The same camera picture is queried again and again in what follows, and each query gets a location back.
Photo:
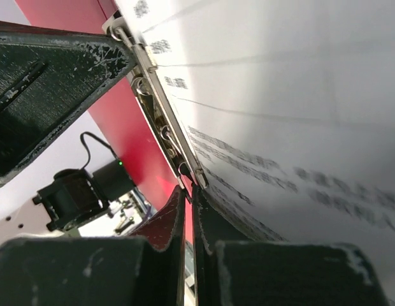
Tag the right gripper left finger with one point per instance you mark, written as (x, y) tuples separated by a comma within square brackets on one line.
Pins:
[(144, 268)]

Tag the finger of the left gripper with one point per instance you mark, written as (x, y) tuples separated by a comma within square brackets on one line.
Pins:
[(48, 79)]

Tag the stack of printed papers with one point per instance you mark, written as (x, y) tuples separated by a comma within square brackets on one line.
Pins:
[(289, 107)]

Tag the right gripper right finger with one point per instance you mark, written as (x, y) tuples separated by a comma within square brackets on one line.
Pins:
[(233, 269)]

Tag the metal folder clip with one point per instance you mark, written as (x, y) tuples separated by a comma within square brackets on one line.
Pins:
[(155, 106)]

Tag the red plastic folder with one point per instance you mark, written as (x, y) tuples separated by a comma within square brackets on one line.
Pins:
[(117, 114)]

